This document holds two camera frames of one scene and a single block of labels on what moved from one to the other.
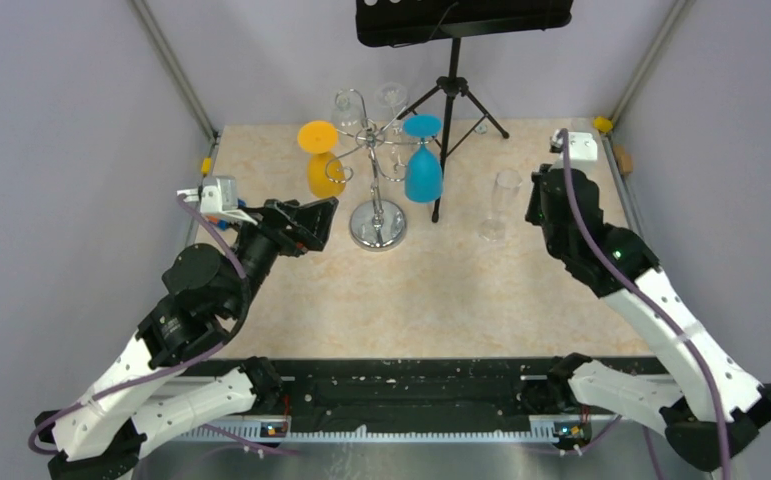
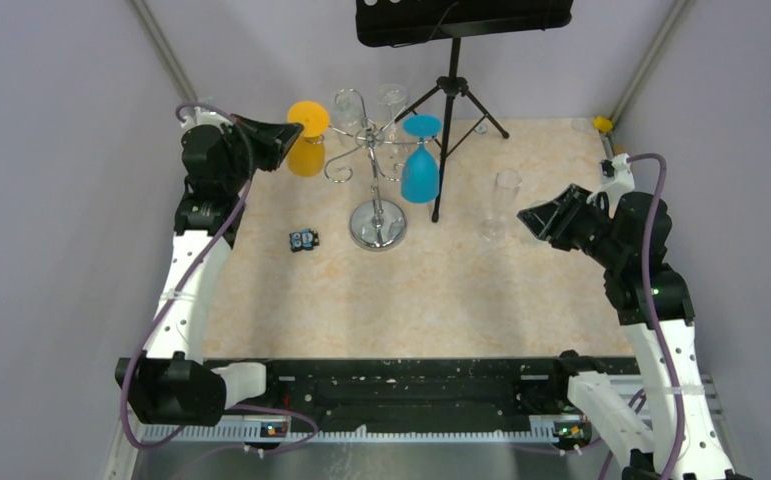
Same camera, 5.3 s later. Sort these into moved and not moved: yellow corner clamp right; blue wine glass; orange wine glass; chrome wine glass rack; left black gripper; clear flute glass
Moved: left black gripper; orange wine glass
Not moved: clear flute glass; blue wine glass; yellow corner clamp right; chrome wine glass rack
